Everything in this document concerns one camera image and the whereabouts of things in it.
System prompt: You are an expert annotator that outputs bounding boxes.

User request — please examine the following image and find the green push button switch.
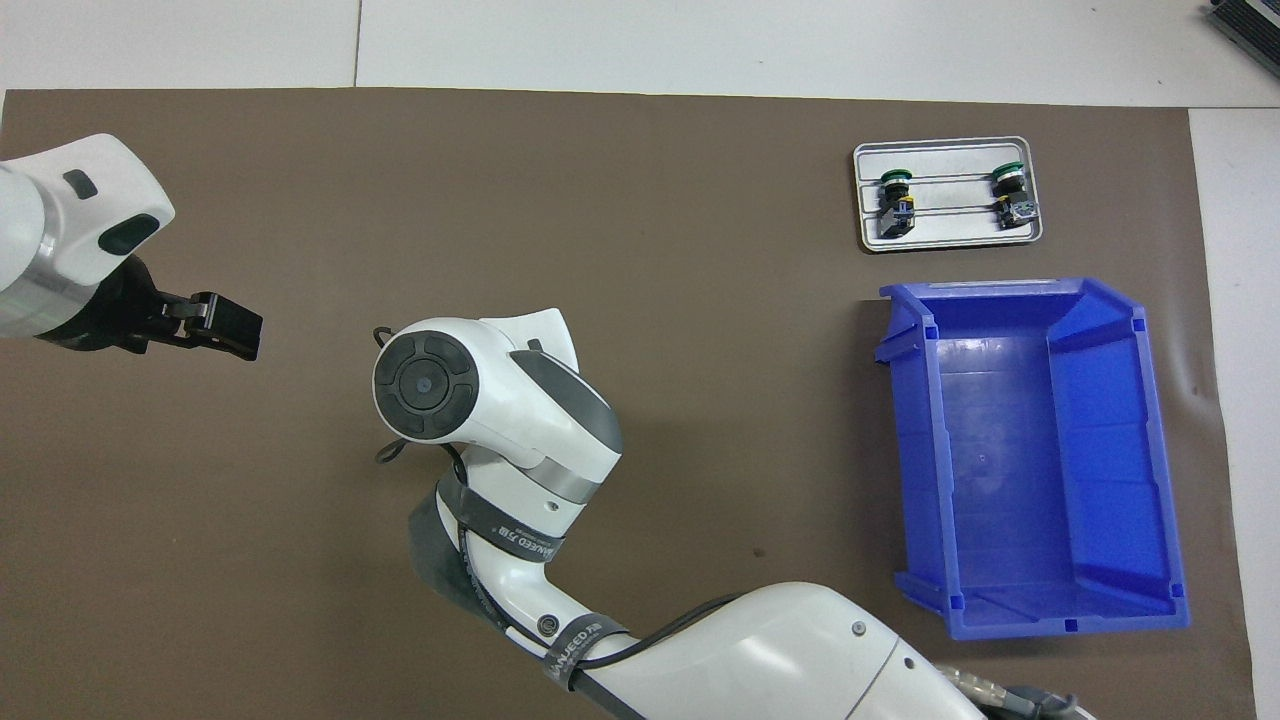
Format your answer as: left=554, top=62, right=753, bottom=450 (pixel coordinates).
left=876, top=168, right=919, bottom=241
left=990, top=160, right=1041, bottom=233

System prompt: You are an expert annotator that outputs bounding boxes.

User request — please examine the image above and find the blue plastic storage bin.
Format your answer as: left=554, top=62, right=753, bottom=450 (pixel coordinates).
left=873, top=277, right=1193, bottom=643

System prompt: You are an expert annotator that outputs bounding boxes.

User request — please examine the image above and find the grey metal tray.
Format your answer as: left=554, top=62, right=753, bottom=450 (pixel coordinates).
left=852, top=136, right=1044, bottom=253

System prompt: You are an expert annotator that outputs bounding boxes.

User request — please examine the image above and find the grey ribbed device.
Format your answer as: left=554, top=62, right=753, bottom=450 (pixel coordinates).
left=1205, top=0, right=1280, bottom=79

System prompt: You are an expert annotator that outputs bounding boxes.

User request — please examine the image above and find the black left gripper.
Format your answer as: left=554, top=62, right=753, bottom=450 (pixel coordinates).
left=35, top=255, right=264, bottom=362

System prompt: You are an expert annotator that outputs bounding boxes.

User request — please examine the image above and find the brown table mat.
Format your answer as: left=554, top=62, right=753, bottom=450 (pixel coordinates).
left=0, top=88, right=1259, bottom=720

